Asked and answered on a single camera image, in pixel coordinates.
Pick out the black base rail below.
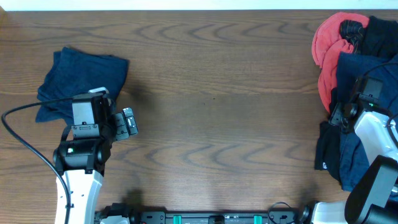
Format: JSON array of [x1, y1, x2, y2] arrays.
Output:
[[94, 202, 310, 224]]

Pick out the navy blue shorts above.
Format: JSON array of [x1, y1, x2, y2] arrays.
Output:
[[335, 52, 398, 200]]

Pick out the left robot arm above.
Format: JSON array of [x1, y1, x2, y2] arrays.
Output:
[[53, 88, 138, 223]]

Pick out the left black cable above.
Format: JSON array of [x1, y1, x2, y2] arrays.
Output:
[[1, 96, 75, 224]]

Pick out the right black cable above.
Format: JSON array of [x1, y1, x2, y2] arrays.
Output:
[[362, 61, 398, 150]]

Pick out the red cloth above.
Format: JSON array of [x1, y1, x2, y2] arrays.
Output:
[[312, 12, 369, 112]]

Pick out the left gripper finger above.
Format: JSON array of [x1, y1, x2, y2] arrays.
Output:
[[113, 113, 130, 141], [123, 108, 138, 135]]

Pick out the black cable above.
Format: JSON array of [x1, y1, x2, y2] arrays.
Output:
[[1, 96, 75, 224], [362, 61, 398, 150]]

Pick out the folded navy blue garment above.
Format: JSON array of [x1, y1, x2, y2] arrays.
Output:
[[35, 46, 129, 125]]

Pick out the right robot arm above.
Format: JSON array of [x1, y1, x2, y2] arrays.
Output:
[[306, 77, 397, 224]]

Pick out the black garment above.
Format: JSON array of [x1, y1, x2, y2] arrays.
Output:
[[315, 16, 397, 191]]

